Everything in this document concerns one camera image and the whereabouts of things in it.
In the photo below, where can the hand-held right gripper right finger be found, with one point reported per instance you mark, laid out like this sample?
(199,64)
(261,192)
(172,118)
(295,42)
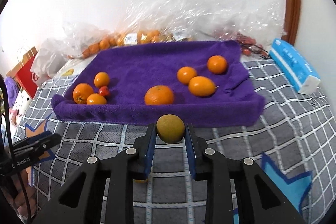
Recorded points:
(190,155)

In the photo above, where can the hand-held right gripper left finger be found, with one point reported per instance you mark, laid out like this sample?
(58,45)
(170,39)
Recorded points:
(150,150)

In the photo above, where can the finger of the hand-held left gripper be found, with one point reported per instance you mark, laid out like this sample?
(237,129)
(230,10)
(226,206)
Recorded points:
(42,136)
(50,141)

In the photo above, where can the orange tangerine with green stem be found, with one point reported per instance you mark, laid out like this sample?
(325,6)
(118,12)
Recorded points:
(83,93)

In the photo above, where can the small orange tangerine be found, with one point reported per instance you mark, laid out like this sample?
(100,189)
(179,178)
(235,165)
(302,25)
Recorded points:
(186,75)
(96,99)
(101,79)

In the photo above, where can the oval orange kumquat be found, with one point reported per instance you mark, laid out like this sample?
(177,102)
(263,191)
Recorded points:
(201,86)

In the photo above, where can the small red tomato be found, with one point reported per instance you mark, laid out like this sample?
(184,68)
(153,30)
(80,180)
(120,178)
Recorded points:
(104,90)

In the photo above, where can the purple towel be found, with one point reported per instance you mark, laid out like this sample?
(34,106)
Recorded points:
(147,66)

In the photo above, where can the person's left hand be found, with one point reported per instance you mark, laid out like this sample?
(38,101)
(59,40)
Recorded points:
(22,187)

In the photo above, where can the white printed bag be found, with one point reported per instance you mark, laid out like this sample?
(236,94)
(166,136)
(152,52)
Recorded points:
(21,103)

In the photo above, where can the grey plaid star blanket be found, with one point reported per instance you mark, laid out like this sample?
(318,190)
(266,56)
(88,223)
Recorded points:
(236,142)

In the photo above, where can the purple plush toy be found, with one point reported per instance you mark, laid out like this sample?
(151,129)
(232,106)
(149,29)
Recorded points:
(10,90)

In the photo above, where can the red paper bag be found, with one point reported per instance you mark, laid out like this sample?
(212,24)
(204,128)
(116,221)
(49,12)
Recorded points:
(26,77)

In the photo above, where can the brown box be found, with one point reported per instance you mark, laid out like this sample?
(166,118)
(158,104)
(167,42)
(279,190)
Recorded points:
(11,73)

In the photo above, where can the white printed sheet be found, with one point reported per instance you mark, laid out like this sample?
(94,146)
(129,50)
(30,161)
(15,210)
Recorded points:
(71,66)

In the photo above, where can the white plastic bag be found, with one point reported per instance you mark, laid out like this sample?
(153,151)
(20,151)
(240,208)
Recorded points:
(47,58)

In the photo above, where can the clear bag of tangerines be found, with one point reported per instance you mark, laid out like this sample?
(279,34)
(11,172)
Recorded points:
(105,43)

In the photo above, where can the pile of red tomatoes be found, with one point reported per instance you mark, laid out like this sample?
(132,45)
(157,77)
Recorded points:
(249,45)

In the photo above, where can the clear bag of kumquats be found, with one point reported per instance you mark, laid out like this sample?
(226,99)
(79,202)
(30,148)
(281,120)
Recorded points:
(157,16)

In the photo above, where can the blue tissue pack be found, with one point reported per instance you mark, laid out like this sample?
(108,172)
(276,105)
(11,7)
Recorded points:
(294,69)

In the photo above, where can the clear plastic bag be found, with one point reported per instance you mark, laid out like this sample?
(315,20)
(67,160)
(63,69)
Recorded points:
(249,19)

